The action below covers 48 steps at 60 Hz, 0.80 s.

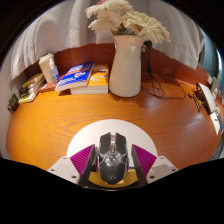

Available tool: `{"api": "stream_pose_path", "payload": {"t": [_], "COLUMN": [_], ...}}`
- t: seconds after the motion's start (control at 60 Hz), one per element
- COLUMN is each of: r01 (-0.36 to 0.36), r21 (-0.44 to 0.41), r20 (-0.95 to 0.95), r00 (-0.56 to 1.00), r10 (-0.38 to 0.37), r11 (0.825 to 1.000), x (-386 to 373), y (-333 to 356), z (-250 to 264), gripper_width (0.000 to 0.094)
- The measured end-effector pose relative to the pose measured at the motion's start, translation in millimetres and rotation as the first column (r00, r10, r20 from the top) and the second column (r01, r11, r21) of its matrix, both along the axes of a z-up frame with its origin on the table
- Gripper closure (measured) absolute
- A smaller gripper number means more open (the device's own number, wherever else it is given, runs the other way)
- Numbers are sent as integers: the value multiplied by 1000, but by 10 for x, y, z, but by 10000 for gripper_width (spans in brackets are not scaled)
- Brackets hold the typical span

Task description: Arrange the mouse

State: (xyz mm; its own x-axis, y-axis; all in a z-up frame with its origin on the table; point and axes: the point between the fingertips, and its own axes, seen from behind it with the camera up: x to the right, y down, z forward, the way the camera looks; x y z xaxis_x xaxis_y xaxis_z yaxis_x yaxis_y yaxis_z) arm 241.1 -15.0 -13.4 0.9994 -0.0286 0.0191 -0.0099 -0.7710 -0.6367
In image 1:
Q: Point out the grey computer mouse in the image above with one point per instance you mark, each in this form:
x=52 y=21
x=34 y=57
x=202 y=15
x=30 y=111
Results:
x=112 y=163

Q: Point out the white ceramic vase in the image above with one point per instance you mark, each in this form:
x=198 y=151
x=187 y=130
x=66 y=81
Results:
x=126 y=70

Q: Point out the white flat electronic device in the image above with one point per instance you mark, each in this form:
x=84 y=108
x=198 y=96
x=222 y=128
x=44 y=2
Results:
x=208 y=98

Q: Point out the clear spray bottle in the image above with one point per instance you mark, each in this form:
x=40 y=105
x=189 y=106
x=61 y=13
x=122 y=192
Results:
x=54 y=75

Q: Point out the white curtain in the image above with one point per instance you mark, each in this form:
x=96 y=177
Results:
x=50 y=30

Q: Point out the yellow and black book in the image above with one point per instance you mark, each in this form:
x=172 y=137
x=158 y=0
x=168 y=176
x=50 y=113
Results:
x=33 y=80

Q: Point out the round white mouse pad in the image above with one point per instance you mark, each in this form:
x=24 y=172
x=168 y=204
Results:
x=111 y=126

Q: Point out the cream tumbler with lid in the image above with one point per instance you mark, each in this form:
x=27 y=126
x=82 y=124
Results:
x=45 y=66

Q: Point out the orange book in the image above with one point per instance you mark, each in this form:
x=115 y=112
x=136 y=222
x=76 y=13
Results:
x=100 y=78

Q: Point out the yellow and white book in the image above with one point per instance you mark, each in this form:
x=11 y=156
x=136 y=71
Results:
x=28 y=97

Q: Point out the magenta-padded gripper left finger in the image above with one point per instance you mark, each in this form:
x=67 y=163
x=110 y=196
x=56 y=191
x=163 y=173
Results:
x=65 y=168

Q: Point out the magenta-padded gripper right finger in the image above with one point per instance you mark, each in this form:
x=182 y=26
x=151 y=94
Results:
x=161 y=167

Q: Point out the white flower bouquet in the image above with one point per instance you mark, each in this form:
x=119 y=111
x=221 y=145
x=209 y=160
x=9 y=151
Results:
x=133 y=20

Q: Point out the red book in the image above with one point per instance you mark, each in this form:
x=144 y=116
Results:
x=48 y=87

